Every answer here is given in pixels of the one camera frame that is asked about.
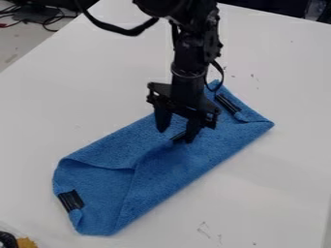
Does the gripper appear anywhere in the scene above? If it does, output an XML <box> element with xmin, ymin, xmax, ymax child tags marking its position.
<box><xmin>144</xmin><ymin>71</ymin><xmax>223</xmax><ymax>144</ymax></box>

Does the blue cloth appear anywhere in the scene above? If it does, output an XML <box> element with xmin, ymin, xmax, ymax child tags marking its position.
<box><xmin>51</xmin><ymin>78</ymin><xmax>276</xmax><ymax>237</ymax></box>

